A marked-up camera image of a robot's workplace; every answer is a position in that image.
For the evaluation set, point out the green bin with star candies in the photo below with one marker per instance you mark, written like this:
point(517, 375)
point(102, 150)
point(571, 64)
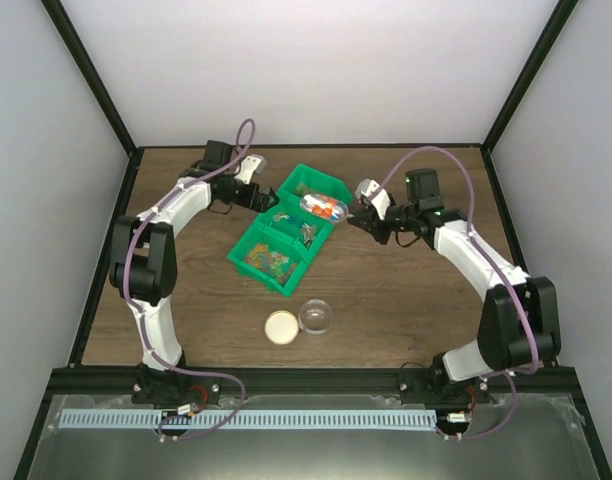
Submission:
point(271, 258)

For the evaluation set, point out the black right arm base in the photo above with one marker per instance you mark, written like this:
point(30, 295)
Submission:
point(430, 384)

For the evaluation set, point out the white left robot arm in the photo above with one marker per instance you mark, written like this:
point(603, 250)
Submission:
point(143, 261)

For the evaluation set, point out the clear glass jar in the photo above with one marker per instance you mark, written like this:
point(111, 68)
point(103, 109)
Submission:
point(315, 317)

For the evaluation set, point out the silver metal scoop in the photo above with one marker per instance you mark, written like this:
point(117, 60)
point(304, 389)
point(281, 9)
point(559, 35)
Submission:
point(325, 207)

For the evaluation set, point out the green bin with popsicle candies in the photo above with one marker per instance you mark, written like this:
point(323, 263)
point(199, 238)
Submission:
point(305, 180)

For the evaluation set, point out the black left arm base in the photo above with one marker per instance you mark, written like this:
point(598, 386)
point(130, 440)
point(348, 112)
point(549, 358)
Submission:
point(168, 388)

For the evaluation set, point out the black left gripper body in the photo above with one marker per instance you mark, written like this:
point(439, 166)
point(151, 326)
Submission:
point(237, 198)

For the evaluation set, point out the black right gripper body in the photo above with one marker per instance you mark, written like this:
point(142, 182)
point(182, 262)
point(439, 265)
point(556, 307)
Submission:
point(411, 212)

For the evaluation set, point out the light blue slotted cable duct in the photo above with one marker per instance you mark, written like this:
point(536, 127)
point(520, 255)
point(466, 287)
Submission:
point(250, 419)

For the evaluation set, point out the cream jar lid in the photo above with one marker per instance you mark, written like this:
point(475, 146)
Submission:
point(281, 327)

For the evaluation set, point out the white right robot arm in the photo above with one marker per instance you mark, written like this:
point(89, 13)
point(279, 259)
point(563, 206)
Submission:
point(519, 323)

